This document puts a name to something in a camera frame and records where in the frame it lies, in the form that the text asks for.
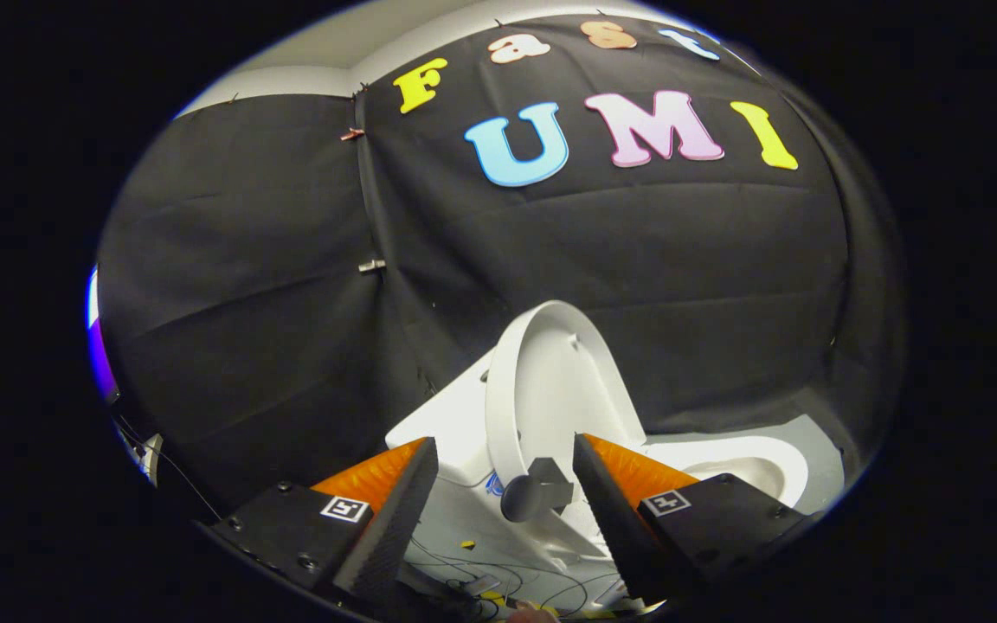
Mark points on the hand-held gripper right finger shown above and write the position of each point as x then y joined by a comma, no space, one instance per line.
615,519

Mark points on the black backdrop cloth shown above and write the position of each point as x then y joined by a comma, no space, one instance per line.
291,303

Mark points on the white toilet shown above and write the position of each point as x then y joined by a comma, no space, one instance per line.
455,433

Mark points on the white toilet seat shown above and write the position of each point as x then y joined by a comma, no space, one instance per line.
788,463

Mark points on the white toilet lid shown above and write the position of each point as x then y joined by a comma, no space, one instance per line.
550,389

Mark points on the small red clip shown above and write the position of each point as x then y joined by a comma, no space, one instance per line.
351,134

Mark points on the small silver clip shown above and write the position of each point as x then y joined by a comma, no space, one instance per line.
371,265

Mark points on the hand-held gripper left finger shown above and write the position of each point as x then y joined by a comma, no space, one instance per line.
399,519

